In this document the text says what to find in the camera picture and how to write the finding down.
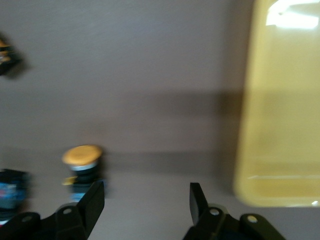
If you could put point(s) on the red button with orange body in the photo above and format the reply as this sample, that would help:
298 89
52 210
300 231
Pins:
7 57

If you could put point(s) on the yellow plastic tray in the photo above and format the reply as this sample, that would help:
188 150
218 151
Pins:
282 125

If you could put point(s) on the red button with black body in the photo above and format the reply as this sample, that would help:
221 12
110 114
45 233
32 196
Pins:
12 192

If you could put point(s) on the yellow push button switch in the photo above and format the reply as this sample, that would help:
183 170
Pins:
82 155

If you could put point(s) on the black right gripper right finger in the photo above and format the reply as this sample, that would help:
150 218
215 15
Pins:
202 217

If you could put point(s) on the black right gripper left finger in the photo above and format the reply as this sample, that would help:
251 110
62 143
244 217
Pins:
85 212

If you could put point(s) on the brown table cover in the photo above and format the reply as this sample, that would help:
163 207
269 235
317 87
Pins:
137 75

